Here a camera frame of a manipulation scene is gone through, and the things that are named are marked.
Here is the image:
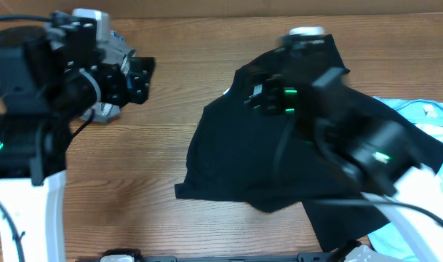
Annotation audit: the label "black t-shirt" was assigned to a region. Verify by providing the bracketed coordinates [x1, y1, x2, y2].
[175, 50, 443, 252]

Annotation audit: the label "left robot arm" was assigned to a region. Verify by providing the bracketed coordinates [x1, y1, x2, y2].
[0, 9, 156, 261]

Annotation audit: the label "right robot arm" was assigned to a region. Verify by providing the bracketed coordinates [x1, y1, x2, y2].
[246, 28, 443, 261]

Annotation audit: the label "grey folded shorts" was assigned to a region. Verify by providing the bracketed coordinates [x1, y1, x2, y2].
[80, 31, 135, 123]

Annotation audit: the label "light blue t-shirt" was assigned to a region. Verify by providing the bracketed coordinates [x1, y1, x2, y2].
[366, 96, 443, 262]

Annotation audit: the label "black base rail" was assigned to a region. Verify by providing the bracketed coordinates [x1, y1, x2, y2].
[75, 248, 356, 262]

